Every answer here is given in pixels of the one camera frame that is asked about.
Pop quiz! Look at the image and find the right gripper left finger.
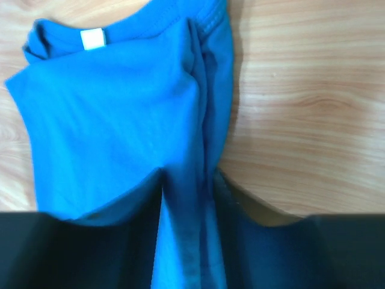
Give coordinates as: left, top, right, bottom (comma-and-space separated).
1, 170, 162, 288

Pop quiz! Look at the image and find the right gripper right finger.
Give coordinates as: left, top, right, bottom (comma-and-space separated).
214, 171, 384, 288

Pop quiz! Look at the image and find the blue t-shirt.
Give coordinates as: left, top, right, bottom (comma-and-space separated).
5, 1, 233, 288

